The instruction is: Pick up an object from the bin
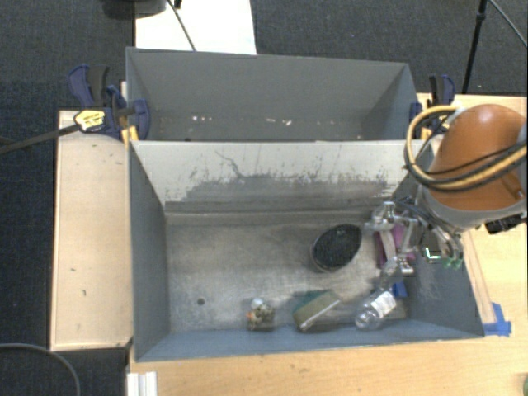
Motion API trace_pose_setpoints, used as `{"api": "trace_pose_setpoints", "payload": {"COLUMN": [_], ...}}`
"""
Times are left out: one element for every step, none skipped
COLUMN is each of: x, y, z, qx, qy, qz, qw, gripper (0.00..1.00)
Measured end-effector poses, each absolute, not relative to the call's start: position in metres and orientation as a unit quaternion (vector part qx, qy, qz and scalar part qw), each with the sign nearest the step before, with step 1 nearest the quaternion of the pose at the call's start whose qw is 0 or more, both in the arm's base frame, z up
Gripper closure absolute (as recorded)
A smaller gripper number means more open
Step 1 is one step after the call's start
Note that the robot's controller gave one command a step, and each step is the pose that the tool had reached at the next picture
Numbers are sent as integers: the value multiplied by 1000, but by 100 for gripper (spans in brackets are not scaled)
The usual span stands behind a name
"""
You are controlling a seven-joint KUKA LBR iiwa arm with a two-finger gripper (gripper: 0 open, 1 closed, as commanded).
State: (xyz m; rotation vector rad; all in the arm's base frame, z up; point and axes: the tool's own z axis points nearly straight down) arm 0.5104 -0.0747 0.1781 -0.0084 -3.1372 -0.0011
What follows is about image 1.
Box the pale wood flat board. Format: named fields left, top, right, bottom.
left=49, top=109, right=134, bottom=352

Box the clear plastic bottle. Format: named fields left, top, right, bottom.
left=354, top=282, right=408, bottom=332

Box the grey metal bin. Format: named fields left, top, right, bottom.
left=125, top=46, right=486, bottom=363

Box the black cylinder on white bracket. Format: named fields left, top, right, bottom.
left=484, top=212, right=523, bottom=236

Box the purple flat block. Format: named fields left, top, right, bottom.
left=374, top=224, right=417, bottom=270

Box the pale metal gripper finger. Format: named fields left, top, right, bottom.
left=364, top=201, right=398, bottom=235
left=379, top=255, right=416, bottom=288

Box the small speckled toy figure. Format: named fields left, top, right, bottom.
left=246, top=297, right=276, bottom=332

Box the green and tan sponge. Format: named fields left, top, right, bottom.
left=291, top=289, right=342, bottom=333

